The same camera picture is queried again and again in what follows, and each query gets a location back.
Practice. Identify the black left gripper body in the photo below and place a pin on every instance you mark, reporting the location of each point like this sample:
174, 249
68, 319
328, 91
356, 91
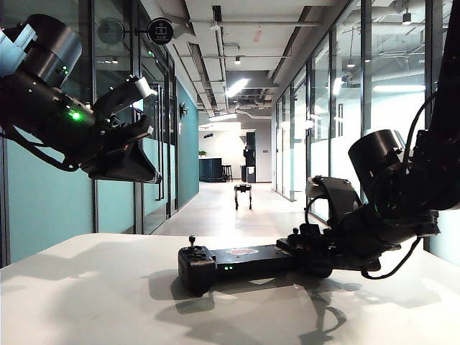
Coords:
73, 133

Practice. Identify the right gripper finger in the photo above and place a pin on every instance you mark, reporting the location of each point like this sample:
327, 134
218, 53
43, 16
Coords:
316, 235
341, 197

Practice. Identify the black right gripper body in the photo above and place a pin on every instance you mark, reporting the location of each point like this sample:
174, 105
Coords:
373, 233

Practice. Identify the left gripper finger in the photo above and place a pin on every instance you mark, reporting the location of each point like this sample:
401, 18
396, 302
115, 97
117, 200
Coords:
133, 129
122, 97

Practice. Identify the black remote control with sticker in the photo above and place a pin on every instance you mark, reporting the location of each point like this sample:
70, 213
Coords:
251, 260

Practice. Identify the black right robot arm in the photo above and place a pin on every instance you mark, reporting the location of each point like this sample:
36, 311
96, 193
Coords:
381, 158

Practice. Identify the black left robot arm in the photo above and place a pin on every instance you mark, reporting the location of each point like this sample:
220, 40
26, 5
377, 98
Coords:
43, 54

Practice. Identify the black quadruped robot dog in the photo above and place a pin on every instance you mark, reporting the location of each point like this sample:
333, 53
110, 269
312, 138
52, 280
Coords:
243, 187

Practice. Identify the small green potted plant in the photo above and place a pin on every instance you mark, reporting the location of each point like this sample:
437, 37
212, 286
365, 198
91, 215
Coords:
202, 154

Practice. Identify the round black hanging sign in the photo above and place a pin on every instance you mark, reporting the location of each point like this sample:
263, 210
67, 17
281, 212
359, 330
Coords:
160, 31

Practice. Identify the dark green bar counter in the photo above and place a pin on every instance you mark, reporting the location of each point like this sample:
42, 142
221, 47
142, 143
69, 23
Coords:
210, 170

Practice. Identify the dark bar stool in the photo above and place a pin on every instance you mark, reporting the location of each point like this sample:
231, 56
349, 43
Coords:
227, 172

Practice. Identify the linear ceiling light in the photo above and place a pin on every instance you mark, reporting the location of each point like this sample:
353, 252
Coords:
237, 87

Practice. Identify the ceiling spot light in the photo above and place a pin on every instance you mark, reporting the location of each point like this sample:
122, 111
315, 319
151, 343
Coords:
237, 60

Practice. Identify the black pendant lamp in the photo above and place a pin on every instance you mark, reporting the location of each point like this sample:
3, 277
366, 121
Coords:
407, 18

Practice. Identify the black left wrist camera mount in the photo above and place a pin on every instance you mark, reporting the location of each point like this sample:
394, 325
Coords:
129, 167

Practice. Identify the black wall ornament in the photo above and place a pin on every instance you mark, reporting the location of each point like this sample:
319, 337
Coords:
184, 110

